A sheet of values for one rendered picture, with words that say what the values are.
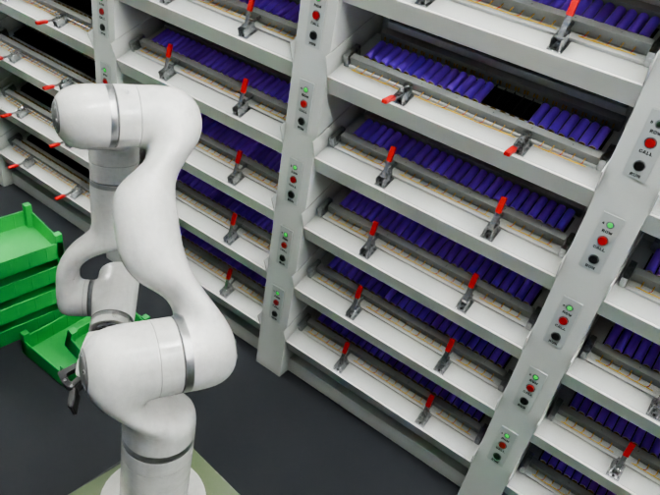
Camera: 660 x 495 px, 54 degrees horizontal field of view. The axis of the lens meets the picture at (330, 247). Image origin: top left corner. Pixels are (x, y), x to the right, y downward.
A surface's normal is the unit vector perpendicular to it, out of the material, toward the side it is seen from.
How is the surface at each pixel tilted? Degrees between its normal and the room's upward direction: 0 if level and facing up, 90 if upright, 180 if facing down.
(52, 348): 0
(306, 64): 90
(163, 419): 39
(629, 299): 20
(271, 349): 90
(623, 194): 90
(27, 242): 0
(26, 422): 0
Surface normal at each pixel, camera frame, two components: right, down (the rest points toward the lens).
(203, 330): 0.22, -0.37
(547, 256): -0.06, -0.61
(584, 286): -0.59, 0.40
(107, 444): 0.15, -0.80
